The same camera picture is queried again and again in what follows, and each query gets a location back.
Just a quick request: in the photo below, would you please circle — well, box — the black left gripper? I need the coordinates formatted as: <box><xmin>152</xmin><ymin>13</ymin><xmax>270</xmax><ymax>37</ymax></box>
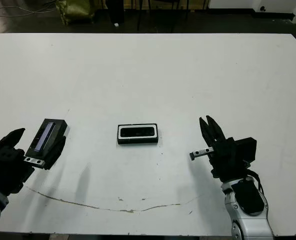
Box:
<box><xmin>0</xmin><ymin>128</ymin><xmax>68</xmax><ymax>196</ymax></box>

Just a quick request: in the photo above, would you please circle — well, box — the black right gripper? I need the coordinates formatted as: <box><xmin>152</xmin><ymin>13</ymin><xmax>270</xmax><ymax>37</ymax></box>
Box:
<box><xmin>189</xmin><ymin>115</ymin><xmax>251</xmax><ymax>183</ymax></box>

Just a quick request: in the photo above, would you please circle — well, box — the black box lid shiny window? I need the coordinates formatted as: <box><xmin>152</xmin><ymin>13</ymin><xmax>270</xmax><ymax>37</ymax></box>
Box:
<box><xmin>25</xmin><ymin>118</ymin><xmax>69</xmax><ymax>161</ymax></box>

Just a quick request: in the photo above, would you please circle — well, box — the black slim camera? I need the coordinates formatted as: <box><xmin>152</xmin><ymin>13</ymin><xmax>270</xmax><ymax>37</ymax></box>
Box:
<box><xmin>120</xmin><ymin>126</ymin><xmax>156</xmax><ymax>138</ymax></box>

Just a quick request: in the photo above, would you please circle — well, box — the black box with white insert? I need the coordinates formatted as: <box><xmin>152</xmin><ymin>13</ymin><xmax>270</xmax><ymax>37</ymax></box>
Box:
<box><xmin>117</xmin><ymin>122</ymin><xmax>160</xmax><ymax>145</ymax></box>

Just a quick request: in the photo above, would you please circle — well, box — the green sack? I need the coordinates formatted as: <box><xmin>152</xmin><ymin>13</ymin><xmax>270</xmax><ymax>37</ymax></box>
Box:
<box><xmin>59</xmin><ymin>0</ymin><xmax>96</xmax><ymax>26</ymax></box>

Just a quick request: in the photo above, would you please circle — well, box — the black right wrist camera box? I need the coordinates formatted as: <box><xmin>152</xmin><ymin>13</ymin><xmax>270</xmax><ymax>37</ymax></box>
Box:
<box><xmin>234</xmin><ymin>136</ymin><xmax>258</xmax><ymax>165</ymax></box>

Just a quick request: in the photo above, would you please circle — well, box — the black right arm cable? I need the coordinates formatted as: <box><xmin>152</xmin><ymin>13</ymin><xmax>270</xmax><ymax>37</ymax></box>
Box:
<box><xmin>245</xmin><ymin>167</ymin><xmax>266</xmax><ymax>200</ymax></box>

